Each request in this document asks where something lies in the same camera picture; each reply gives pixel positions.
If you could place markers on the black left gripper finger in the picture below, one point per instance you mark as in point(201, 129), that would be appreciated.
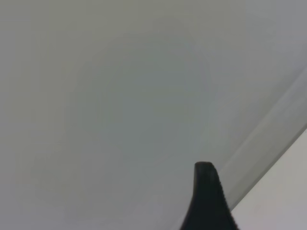
point(208, 203)

